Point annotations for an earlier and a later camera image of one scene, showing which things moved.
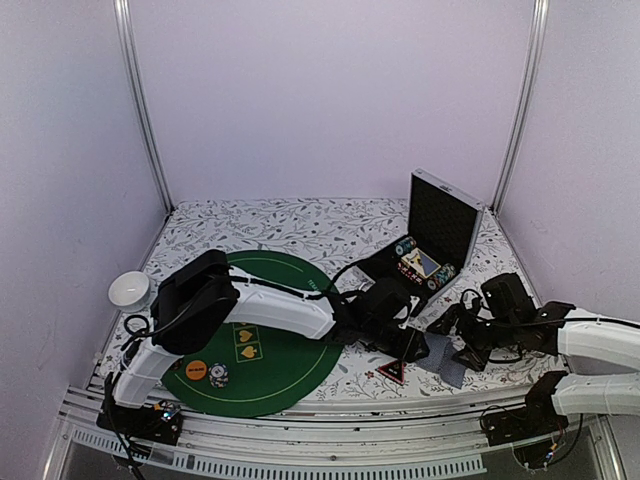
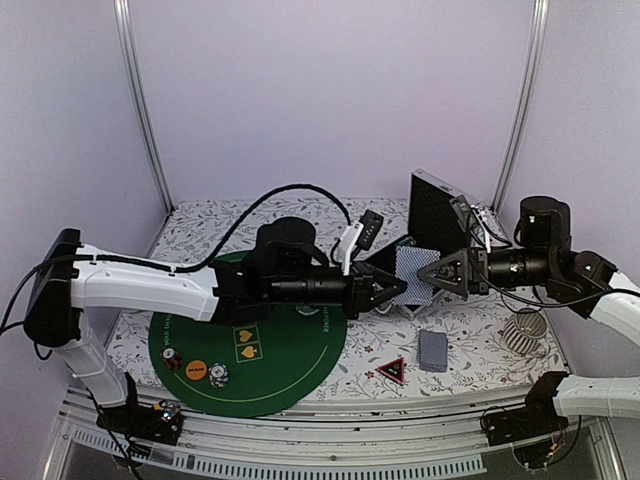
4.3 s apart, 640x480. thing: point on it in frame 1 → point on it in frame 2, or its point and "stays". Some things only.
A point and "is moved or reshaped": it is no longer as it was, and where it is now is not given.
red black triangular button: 394,370 stays
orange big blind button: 196,370 stays
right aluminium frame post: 541,17 stays
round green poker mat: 255,372 stays
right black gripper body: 479,339 → 479,271
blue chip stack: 218,374 stays
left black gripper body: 381,343 → 362,279
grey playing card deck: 440,360 is moved or reshaped
